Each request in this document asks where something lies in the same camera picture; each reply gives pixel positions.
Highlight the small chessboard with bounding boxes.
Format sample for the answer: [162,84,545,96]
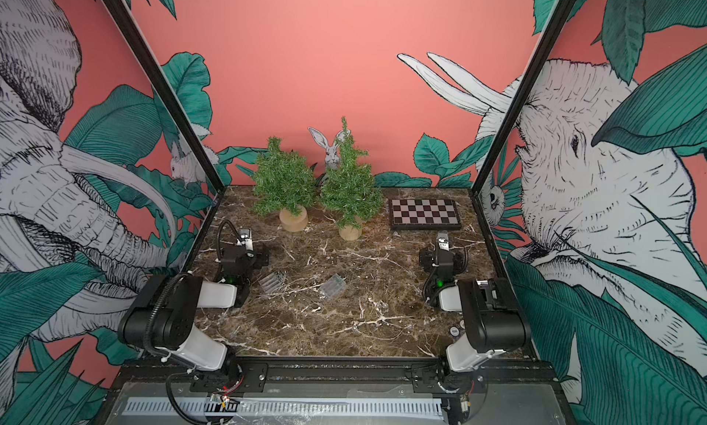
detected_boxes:
[388,199,462,231]

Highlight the black right frame post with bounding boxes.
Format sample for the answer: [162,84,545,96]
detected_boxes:
[470,0,587,195]

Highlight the black frame post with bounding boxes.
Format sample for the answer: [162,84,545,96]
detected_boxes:
[470,0,587,195]
[101,0,226,194]

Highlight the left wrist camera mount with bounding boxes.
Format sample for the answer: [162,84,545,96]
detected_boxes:
[238,229,255,257]

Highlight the black left frame post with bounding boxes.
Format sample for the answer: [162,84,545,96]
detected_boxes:
[101,0,226,194]

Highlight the white perforated strip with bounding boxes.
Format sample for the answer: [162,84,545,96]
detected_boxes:
[120,396,446,419]

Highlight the mini christmas tree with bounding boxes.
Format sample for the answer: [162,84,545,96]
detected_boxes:
[252,136,316,233]
[320,117,384,241]

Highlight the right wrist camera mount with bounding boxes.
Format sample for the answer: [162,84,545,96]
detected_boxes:
[436,232,450,255]

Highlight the clear string light battery box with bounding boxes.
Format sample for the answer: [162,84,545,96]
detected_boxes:
[319,274,346,299]

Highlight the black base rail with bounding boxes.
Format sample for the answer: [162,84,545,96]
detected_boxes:
[110,356,562,397]

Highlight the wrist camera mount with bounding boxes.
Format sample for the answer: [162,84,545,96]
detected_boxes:
[436,232,450,255]
[238,229,255,257]

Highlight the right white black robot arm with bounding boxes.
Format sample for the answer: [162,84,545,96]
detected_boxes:
[419,246,531,394]

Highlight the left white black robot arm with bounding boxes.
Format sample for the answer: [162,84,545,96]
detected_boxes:
[117,220,269,396]

